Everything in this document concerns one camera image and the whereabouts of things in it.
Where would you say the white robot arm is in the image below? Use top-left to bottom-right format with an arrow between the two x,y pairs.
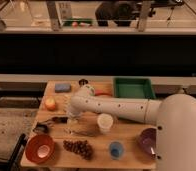
67,84 -> 196,171

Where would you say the small metal cup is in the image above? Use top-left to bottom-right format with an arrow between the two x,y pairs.
78,79 -> 88,86

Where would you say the blue plastic cup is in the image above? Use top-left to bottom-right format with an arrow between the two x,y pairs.
109,141 -> 124,160

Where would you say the orange carrot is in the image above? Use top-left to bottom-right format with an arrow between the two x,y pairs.
95,91 -> 112,96

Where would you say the green plastic tray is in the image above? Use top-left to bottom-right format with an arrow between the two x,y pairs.
113,77 -> 156,99

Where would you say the blue sponge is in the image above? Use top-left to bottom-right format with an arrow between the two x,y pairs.
55,83 -> 71,93

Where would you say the orange apple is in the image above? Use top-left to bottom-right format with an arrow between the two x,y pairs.
45,98 -> 56,111

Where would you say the bunch of dark grapes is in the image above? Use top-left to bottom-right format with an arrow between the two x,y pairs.
63,140 -> 93,160

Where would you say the dark metal measuring scoop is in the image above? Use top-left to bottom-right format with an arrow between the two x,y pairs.
33,123 -> 51,134

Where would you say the purple bowl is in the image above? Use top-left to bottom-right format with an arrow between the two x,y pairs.
137,128 -> 156,158

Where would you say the person in background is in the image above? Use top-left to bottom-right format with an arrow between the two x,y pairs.
95,1 -> 139,26

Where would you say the orange bowl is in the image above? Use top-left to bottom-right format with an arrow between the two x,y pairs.
25,134 -> 55,164

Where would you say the black chair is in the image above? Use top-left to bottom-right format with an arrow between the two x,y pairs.
0,134 -> 27,171

